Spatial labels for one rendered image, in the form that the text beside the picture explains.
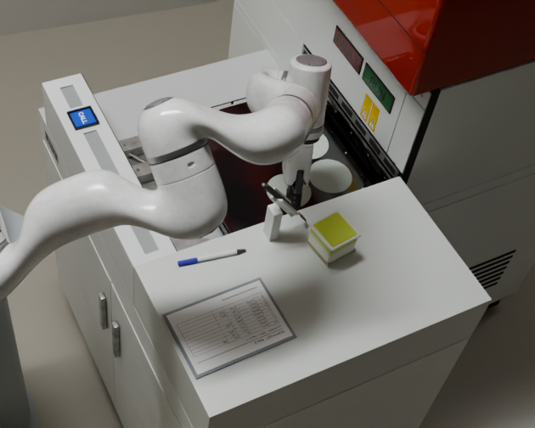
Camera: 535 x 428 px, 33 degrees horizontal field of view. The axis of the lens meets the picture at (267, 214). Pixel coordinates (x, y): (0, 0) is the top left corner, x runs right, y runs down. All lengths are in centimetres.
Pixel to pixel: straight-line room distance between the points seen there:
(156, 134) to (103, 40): 230
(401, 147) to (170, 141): 71
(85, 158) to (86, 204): 52
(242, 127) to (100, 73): 216
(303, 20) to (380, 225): 58
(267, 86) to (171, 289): 43
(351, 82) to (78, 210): 85
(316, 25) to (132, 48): 158
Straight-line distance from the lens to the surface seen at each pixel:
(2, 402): 245
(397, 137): 196
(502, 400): 291
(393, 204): 194
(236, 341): 168
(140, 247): 180
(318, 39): 217
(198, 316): 171
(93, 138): 199
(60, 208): 145
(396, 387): 199
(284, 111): 144
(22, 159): 325
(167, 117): 139
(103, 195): 143
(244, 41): 255
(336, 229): 178
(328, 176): 204
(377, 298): 179
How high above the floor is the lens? 242
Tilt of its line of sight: 51 degrees down
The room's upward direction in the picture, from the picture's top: 11 degrees clockwise
